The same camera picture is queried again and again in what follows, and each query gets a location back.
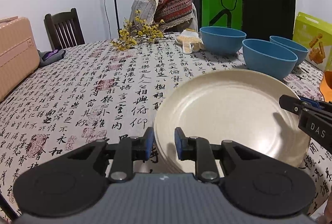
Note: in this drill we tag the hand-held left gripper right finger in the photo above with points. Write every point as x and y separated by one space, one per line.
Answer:
179 143

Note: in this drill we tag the red patterned blanket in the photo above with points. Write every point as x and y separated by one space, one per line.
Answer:
173 6

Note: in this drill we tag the orange shoe insole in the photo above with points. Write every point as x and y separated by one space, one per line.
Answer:
326 86

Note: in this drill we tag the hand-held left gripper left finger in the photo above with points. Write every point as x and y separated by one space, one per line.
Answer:
150 145

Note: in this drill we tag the green snack box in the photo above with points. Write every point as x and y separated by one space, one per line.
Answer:
303 32

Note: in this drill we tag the yellow flower branch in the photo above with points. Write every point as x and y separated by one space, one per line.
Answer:
129 40

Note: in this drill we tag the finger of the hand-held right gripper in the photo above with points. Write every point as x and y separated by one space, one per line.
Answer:
290 104
313 104

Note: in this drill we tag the calligraphy printed tablecloth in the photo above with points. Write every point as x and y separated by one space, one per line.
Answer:
77 99

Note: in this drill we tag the grey lace-trimmed cushion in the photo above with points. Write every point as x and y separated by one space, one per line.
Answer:
142 11

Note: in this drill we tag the green paper bag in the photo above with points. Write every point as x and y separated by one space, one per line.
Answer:
234 16

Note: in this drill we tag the purple cloth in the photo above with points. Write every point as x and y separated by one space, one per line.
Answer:
51 55

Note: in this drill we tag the dark wooden chair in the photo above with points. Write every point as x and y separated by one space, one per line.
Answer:
61 16

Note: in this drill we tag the blue bowl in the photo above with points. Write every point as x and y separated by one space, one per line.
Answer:
297 49
267 63
223 41

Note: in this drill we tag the pink hard suitcase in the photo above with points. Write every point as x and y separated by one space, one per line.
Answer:
15 58

